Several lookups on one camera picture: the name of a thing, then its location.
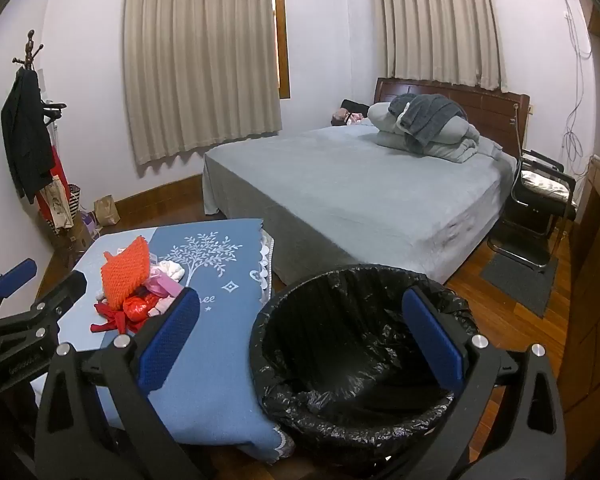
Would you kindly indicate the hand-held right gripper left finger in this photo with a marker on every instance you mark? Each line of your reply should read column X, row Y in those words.
column 170, row 340

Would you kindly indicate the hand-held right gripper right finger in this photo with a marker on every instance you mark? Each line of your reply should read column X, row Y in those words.
column 432, row 340

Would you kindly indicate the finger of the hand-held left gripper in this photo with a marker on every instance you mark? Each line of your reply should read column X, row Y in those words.
column 65, row 290
column 15, row 275

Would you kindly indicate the red plastic bag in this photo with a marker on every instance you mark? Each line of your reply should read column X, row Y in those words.
column 137, row 307

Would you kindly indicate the red cloth ribbon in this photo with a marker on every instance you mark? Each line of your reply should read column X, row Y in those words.
column 111, row 316

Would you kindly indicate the orange cloth strip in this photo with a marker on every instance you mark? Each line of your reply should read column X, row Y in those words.
column 125, row 275

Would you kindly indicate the bin with black liner bag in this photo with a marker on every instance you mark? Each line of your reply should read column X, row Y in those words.
column 330, row 350

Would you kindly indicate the purple package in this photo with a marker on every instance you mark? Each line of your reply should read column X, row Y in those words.
column 89, row 224

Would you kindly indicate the beige tote bag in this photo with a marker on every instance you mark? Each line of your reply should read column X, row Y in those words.
column 60, row 207

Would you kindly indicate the blue tree-print tablecloth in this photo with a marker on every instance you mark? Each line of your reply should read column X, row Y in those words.
column 220, row 410

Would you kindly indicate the striped woven bag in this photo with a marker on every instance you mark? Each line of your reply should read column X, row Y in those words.
column 75, row 202

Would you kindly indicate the brown paper bag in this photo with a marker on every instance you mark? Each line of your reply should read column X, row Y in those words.
column 106, row 211

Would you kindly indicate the grey floor mat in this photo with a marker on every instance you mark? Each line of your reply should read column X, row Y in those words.
column 520, row 282

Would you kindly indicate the black coat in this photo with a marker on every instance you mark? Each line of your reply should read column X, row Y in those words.
column 27, row 130

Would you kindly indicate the black metal chair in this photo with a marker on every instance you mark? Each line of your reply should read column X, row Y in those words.
column 525, row 210

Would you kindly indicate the wooden cabinet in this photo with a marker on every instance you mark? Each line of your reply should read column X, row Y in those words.
column 595, row 285

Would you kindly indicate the bed with grey sheet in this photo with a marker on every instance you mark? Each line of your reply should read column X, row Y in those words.
column 355, row 185

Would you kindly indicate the chair cushion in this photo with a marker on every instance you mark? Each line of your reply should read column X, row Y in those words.
column 542, row 182

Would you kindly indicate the grey pillows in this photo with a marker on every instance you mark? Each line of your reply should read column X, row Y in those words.
column 445, row 145

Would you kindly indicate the wooden coat rack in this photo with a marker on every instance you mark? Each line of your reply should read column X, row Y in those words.
column 30, row 47

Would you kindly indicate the dark grey towel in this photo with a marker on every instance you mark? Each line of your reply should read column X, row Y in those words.
column 430, row 110

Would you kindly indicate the dark wooden headboard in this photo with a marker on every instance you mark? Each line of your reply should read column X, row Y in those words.
column 490, row 110

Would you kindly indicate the dark bag with pink items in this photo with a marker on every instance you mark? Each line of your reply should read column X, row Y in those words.
column 350, row 110

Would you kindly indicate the wide beige curtain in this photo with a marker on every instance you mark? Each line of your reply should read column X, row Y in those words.
column 200, row 60

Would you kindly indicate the narrow beige curtain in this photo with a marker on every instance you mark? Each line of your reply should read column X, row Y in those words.
column 435, row 25

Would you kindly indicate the wooden window frame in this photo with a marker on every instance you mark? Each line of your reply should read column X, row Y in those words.
column 280, row 35

